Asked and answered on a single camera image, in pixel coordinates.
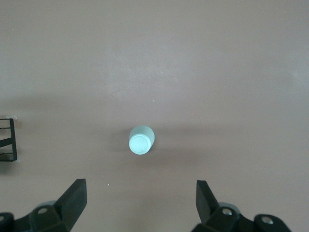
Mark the mint green cup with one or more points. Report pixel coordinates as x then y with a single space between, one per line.
141 141

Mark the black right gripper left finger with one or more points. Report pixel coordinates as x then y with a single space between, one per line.
70 205

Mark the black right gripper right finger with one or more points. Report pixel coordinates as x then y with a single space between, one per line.
207 205

